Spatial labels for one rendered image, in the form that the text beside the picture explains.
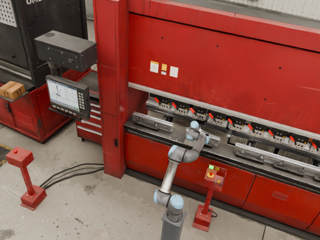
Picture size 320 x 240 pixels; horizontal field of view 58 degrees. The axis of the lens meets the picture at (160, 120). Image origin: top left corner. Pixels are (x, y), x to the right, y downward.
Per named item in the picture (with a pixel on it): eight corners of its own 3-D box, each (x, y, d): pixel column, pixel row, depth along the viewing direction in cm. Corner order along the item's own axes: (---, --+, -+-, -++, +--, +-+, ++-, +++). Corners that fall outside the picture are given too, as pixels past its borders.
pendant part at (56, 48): (48, 114, 309) (32, 38, 256) (63, 103, 327) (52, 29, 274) (88, 129, 294) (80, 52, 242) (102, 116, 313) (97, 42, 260)
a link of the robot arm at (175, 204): (179, 216, 249) (181, 207, 241) (165, 210, 253) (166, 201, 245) (184, 206, 258) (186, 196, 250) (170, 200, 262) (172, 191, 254)
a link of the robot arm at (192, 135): (195, 141, 281) (199, 131, 283) (185, 137, 284) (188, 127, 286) (196, 143, 288) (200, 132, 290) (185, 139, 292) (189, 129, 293)
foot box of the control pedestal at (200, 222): (191, 226, 340) (193, 220, 333) (196, 209, 359) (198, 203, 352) (208, 232, 336) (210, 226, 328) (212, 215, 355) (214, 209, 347)
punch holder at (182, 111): (173, 112, 316) (175, 100, 305) (175, 108, 322) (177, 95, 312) (186, 116, 312) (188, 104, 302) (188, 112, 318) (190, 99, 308)
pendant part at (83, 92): (50, 107, 296) (45, 76, 274) (58, 101, 305) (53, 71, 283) (87, 121, 284) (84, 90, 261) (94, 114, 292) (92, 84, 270)
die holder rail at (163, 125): (132, 120, 348) (132, 114, 342) (134, 117, 352) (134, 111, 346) (171, 132, 335) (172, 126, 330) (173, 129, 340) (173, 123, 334)
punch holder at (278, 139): (266, 139, 291) (272, 127, 281) (267, 135, 298) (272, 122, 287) (282, 144, 288) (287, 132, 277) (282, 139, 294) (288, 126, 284)
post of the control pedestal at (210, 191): (201, 214, 341) (210, 184, 307) (202, 210, 345) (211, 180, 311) (206, 215, 340) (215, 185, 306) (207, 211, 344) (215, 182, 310)
